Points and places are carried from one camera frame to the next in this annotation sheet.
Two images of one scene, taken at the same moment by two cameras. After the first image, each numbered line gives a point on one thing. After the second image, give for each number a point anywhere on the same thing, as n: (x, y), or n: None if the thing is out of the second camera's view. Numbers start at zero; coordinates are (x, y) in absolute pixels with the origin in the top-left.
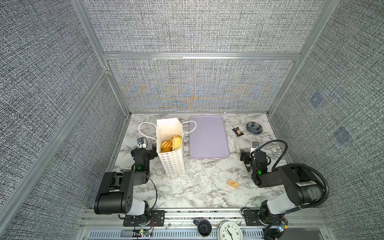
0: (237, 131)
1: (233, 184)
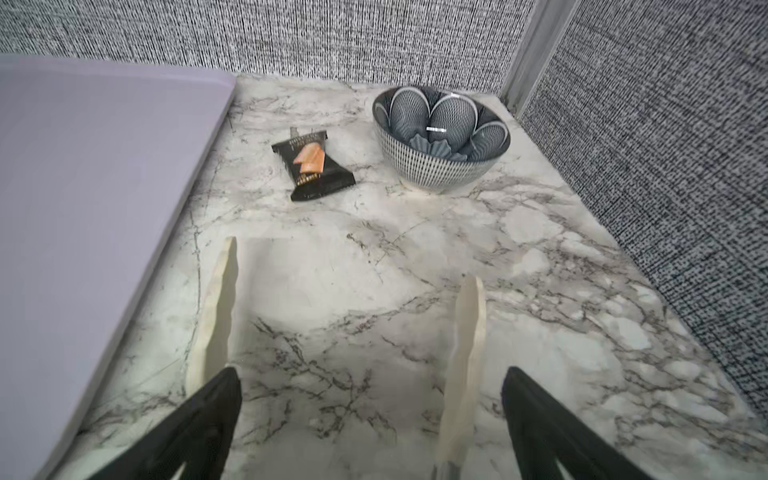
0: (314, 173)
1: None
